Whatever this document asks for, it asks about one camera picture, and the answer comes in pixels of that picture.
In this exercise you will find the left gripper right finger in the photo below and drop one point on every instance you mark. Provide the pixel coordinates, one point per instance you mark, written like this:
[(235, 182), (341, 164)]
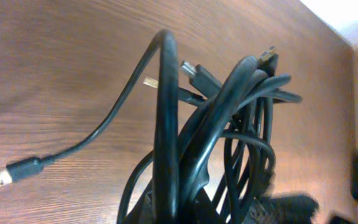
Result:
[(296, 209)]

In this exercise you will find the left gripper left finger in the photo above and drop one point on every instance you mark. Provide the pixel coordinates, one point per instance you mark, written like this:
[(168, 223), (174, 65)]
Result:
[(142, 212)]

